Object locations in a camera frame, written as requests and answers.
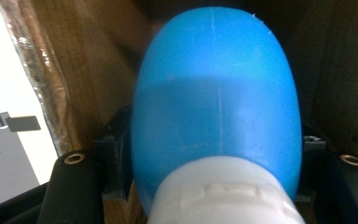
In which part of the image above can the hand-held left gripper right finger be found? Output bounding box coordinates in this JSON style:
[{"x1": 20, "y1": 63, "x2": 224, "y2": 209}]
[{"x1": 294, "y1": 124, "x2": 358, "y2": 224}]

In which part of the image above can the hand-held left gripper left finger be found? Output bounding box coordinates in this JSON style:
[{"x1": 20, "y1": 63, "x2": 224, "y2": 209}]
[{"x1": 36, "y1": 105, "x2": 134, "y2": 224}]

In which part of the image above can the blue cardboard box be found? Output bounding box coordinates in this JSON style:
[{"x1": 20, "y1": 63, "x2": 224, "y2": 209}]
[{"x1": 0, "y1": 0, "x2": 358, "y2": 224}]

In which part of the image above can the blue bottle with white cap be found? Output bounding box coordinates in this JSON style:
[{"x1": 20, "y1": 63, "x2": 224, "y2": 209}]
[{"x1": 131, "y1": 7, "x2": 308, "y2": 224}]

